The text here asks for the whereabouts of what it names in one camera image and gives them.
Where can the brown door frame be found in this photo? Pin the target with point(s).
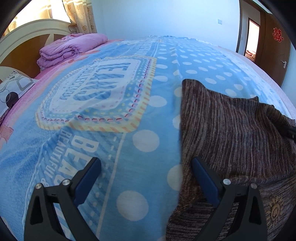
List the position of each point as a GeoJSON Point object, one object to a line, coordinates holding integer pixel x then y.
{"type": "Point", "coordinates": [241, 23]}

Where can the red paper door decoration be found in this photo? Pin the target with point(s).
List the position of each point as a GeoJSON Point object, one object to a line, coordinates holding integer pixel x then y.
{"type": "Point", "coordinates": [278, 34]}

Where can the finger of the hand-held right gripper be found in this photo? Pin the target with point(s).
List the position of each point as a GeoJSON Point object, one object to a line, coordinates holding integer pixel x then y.
{"type": "Point", "coordinates": [291, 132]}

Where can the folded pink quilt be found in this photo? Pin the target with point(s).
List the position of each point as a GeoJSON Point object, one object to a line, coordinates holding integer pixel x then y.
{"type": "Point", "coordinates": [69, 46]}

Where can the orange sofa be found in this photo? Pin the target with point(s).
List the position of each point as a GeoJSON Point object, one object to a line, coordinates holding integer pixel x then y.
{"type": "Point", "coordinates": [250, 55]}

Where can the beige floral curtain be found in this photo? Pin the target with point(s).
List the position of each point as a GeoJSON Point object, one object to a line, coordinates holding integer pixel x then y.
{"type": "Point", "coordinates": [81, 16]}

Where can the cream wooden headboard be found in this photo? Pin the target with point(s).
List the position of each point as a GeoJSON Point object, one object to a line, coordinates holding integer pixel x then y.
{"type": "Point", "coordinates": [20, 48]}

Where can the patterned white pillow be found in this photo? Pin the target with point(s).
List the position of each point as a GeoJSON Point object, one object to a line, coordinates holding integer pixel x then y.
{"type": "Point", "coordinates": [11, 92]}

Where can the brown striped knit garment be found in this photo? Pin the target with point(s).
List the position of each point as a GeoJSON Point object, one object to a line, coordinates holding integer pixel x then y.
{"type": "Point", "coordinates": [231, 129]}

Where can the brown wooden door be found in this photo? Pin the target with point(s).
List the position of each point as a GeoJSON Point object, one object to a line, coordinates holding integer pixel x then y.
{"type": "Point", "coordinates": [272, 58]}

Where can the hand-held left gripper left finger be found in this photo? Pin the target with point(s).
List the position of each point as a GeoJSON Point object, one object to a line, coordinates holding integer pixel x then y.
{"type": "Point", "coordinates": [89, 178]}

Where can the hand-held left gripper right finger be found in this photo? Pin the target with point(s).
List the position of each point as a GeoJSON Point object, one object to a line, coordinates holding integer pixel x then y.
{"type": "Point", "coordinates": [205, 183]}

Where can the blue polka dot blanket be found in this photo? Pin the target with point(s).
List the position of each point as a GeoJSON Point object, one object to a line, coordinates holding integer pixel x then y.
{"type": "Point", "coordinates": [148, 111]}

